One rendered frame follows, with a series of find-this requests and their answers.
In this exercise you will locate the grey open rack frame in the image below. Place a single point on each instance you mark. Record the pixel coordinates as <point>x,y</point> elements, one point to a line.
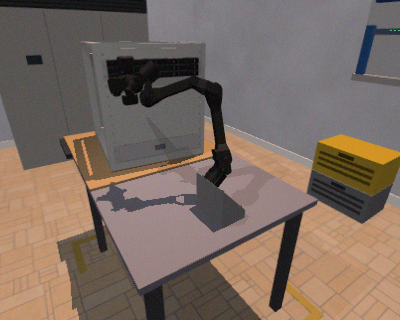
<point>138,135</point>

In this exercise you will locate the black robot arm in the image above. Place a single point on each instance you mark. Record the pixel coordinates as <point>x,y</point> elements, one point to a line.
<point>151,96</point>

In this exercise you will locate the flat orange board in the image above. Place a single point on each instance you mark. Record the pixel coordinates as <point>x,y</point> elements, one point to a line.
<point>93,166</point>

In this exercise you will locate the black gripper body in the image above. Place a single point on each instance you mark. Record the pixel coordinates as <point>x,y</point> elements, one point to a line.
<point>127,61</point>

